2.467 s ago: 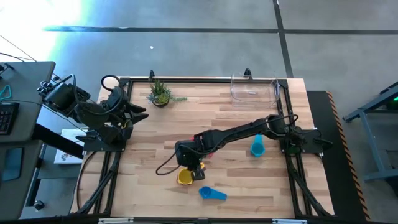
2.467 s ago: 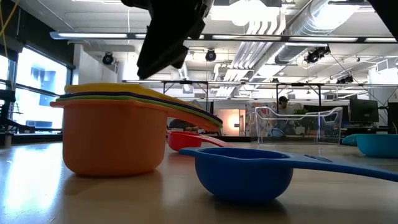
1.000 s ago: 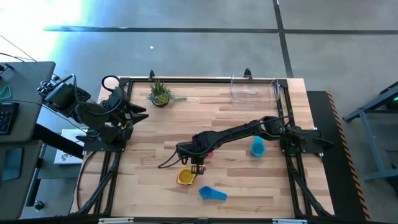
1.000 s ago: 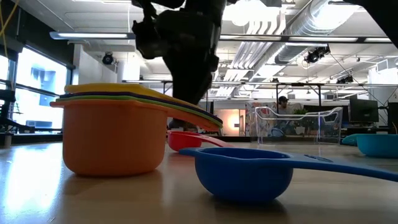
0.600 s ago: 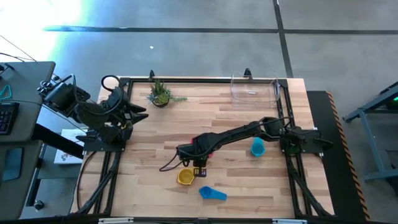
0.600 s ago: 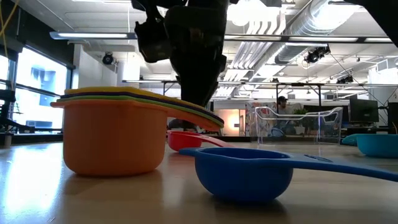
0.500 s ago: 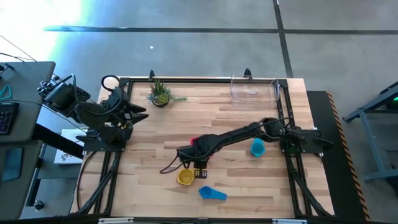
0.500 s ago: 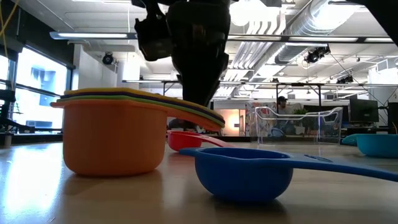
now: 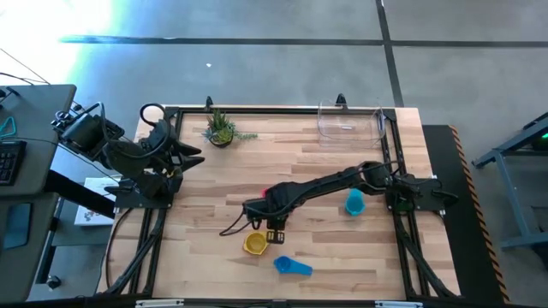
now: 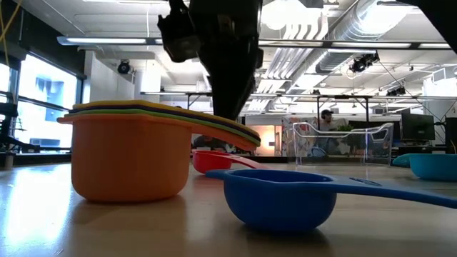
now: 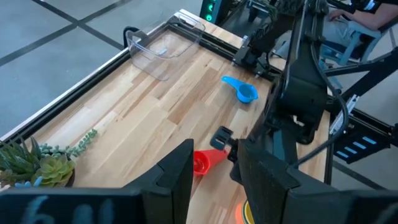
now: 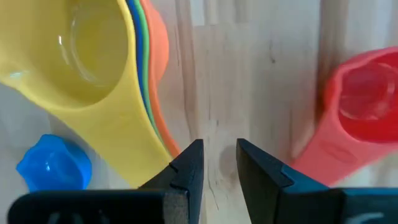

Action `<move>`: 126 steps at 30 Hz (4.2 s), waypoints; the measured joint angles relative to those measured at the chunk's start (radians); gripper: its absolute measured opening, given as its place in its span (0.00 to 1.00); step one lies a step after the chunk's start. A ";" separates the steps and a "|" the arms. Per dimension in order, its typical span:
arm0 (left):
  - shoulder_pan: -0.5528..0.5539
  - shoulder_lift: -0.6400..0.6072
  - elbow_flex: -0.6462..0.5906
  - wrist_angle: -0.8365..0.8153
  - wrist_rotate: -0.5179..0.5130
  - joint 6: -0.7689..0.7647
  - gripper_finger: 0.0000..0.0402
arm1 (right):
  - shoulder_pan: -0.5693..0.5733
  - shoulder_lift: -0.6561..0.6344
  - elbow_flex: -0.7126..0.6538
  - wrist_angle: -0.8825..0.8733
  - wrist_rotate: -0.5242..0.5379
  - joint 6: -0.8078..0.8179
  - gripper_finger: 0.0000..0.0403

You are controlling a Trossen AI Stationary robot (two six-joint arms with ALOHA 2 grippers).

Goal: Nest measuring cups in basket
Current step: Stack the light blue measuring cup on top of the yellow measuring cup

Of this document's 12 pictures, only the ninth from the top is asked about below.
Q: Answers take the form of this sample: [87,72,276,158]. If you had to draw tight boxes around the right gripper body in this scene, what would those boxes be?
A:
[259,195,292,223]

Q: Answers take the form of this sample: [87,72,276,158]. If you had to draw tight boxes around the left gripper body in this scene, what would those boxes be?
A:
[148,120,182,180]

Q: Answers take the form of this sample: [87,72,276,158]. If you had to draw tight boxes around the yellow measuring cup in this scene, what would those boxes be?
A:
[242,230,270,257]

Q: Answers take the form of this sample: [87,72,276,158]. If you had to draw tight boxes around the blue measuring cup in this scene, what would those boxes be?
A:
[273,255,313,277]

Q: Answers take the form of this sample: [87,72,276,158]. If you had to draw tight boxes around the teal measuring cup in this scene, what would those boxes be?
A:
[344,187,366,217]

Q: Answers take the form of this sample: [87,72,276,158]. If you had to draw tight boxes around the clear plastic basket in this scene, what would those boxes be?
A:
[317,100,385,149]

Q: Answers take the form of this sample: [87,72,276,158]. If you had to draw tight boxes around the potted succulent plant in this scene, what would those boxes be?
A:
[201,109,259,149]

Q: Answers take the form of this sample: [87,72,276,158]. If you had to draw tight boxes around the white printed box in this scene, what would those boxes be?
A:
[74,176,125,227]

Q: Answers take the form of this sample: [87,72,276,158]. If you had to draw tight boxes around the grey desk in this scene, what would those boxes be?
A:
[0,84,77,303]

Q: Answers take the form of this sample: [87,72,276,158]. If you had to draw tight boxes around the black keyboard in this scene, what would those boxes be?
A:
[0,139,27,187]

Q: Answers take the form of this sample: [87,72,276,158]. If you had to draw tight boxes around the teal loop-shaped tool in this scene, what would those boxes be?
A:
[0,115,17,139]

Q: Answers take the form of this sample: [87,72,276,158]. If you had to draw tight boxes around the dark blue pad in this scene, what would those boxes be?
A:
[2,203,33,250]

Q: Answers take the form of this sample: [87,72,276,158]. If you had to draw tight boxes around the black hazard-striped floor mat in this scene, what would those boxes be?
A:
[421,123,511,304]

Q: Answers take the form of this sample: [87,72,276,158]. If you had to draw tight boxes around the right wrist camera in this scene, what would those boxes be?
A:
[242,197,263,223]

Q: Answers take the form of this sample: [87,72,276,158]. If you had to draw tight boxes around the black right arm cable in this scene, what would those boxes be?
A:
[219,211,258,237]

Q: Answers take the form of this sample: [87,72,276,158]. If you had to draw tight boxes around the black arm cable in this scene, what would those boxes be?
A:
[139,101,169,149]
[219,211,258,237]

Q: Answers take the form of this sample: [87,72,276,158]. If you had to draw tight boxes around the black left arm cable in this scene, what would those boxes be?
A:
[139,101,169,149]

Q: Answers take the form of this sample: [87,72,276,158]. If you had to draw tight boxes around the black aluminium table frame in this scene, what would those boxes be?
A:
[102,105,459,300]

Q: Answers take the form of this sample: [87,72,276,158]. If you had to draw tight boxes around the black cable under table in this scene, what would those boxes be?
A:
[104,208,130,293]

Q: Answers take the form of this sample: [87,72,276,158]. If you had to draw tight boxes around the white edge bracket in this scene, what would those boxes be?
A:
[374,300,424,308]
[135,299,185,308]

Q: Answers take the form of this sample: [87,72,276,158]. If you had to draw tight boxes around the blue-grey metal desk frame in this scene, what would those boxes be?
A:
[472,111,548,252]

